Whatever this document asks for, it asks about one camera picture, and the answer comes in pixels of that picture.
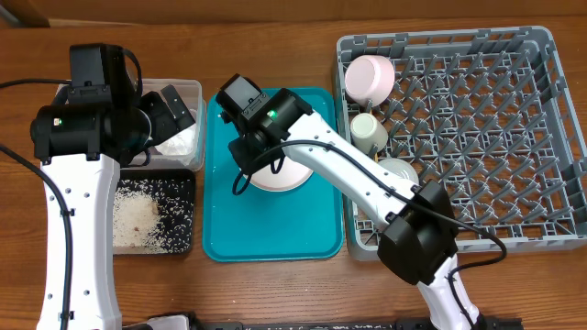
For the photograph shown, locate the white napkin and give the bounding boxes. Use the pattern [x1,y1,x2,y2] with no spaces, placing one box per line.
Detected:
[155,124,196,156]

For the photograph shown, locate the pink plate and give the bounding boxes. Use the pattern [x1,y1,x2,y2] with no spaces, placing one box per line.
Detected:
[250,157,313,193]

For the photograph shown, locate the rice leftovers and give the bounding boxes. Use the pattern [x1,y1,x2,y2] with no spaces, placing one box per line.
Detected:
[112,179,194,254]

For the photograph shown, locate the cream paper cup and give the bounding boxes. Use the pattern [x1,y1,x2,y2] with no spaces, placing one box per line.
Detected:
[350,113,388,154]

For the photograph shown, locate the pink bowl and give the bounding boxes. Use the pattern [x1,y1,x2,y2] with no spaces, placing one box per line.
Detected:
[344,55,395,107]

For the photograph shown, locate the grey bowl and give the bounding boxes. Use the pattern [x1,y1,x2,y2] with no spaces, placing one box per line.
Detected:
[378,158,419,184]

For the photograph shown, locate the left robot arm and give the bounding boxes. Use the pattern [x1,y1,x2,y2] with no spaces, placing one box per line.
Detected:
[31,85,194,329]

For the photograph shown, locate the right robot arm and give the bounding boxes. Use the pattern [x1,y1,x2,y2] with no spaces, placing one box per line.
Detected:
[216,87,480,329]

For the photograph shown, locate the grey dishwasher rack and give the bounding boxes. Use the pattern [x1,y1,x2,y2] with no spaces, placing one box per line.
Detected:
[335,26,586,252]

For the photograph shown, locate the clear plastic bin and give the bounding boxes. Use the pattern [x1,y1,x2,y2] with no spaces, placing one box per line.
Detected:
[54,79,208,173]

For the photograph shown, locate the black tray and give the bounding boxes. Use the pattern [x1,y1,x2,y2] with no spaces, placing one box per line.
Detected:
[112,169,197,256]

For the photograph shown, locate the teal serving tray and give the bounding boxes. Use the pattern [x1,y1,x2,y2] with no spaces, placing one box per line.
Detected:
[202,100,344,262]

